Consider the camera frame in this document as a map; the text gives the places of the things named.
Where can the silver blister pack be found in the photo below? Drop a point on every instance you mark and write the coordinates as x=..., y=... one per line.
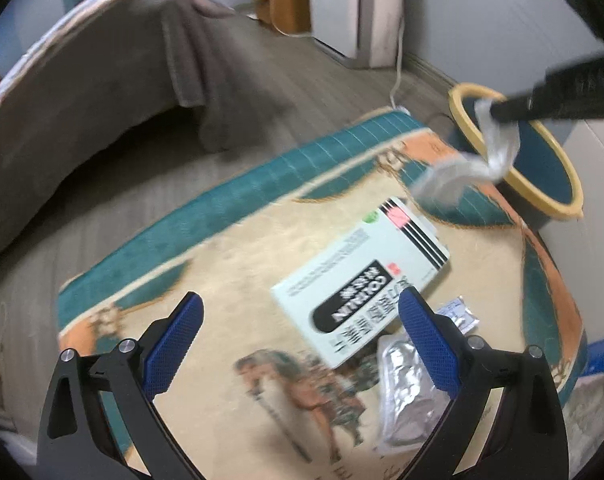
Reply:
x=407, y=400

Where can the white medicine box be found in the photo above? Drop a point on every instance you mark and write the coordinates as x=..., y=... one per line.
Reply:
x=362, y=280

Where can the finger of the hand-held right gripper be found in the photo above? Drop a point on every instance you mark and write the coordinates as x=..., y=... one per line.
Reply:
x=514, y=107

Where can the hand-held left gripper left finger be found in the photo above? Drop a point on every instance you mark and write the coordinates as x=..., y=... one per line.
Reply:
x=174, y=345

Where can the teal bin with yellow rim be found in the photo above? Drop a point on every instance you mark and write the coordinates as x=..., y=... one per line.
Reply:
x=542, y=170

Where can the bed with brown cover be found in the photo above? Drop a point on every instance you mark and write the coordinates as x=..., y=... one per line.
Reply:
x=106, y=110

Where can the patterned tablecloth table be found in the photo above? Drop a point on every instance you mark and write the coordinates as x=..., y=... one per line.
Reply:
x=231, y=260

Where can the clear plastic wrapper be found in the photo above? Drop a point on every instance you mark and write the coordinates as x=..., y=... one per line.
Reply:
x=499, y=145

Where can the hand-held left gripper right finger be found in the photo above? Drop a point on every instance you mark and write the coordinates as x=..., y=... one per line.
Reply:
x=429, y=342

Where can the small white sachet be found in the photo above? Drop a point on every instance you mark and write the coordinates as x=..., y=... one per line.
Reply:
x=457, y=314

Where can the white appliance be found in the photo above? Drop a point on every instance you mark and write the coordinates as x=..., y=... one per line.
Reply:
x=332, y=10

